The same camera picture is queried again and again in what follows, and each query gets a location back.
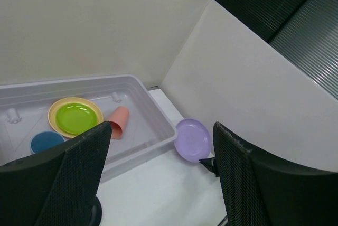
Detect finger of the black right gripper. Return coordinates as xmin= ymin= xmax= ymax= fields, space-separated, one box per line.
xmin=199 ymin=157 xmax=219 ymax=177

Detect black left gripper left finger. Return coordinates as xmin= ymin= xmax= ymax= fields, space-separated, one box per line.
xmin=1 ymin=121 xmax=112 ymax=225

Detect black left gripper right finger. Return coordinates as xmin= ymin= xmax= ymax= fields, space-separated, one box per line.
xmin=213 ymin=122 xmax=337 ymax=225

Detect purple plastic plate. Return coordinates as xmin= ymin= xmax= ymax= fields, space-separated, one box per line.
xmin=174 ymin=119 xmax=212 ymax=163

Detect black glossy plate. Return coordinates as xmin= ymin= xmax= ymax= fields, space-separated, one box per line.
xmin=88 ymin=197 xmax=102 ymax=226

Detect blue plastic cup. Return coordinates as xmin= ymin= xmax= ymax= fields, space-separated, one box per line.
xmin=30 ymin=131 xmax=65 ymax=154

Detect green plastic plate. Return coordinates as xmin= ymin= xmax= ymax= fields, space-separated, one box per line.
xmin=55 ymin=102 xmax=98 ymax=135

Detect orange plastic plate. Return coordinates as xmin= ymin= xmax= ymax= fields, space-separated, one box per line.
xmin=48 ymin=97 xmax=104 ymax=138

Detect pink plastic cup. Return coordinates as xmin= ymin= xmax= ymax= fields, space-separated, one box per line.
xmin=107 ymin=106 xmax=129 ymax=139

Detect grey plastic bin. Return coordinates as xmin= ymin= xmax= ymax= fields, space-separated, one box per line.
xmin=1 ymin=75 xmax=177 ymax=182

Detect dark window blinds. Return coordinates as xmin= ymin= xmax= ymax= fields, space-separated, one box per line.
xmin=215 ymin=0 xmax=337 ymax=97

